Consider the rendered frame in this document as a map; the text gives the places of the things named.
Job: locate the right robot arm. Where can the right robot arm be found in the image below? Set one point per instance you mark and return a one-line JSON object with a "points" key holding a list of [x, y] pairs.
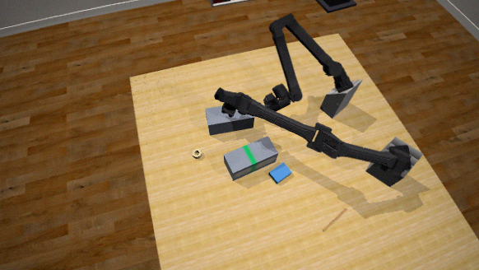
{"points": [[342, 81]]}

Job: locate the blue flat box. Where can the blue flat box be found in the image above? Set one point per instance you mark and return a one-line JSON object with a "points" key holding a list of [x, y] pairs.
{"points": [[279, 173]]}

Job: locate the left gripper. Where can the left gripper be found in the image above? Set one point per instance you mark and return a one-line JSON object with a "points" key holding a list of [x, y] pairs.
{"points": [[230, 112]]}

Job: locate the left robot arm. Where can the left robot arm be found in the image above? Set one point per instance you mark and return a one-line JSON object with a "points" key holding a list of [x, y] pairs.
{"points": [[395, 159]]}

